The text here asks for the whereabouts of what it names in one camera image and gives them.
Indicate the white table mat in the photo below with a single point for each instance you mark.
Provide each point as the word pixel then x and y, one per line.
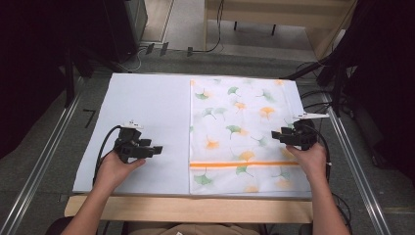
pixel 147 98

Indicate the light wooden table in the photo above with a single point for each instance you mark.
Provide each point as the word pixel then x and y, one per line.
pixel 195 209

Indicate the aluminium floor rail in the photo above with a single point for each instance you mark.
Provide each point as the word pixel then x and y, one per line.
pixel 38 176
pixel 358 176

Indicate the person's right hand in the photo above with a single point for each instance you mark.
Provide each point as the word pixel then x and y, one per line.
pixel 313 163

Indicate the black curtain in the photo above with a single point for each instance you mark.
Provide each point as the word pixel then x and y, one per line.
pixel 26 65
pixel 385 65

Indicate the dark cabinet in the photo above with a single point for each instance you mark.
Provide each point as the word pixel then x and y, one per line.
pixel 124 29

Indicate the light wooden bench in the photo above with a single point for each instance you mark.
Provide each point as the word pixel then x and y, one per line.
pixel 277 5

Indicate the black metal stand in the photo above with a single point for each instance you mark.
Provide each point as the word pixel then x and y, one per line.
pixel 337 94
pixel 69 84

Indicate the small dark floor bracket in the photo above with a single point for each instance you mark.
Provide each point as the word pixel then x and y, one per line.
pixel 164 48
pixel 150 48

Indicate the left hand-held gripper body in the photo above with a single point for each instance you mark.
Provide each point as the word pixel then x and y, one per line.
pixel 129 147

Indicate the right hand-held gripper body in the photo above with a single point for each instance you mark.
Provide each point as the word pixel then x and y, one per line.
pixel 301 135

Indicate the person's left hand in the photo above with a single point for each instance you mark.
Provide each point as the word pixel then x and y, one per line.
pixel 109 173

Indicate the leaf print white pillowcase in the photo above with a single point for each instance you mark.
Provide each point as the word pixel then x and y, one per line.
pixel 248 98

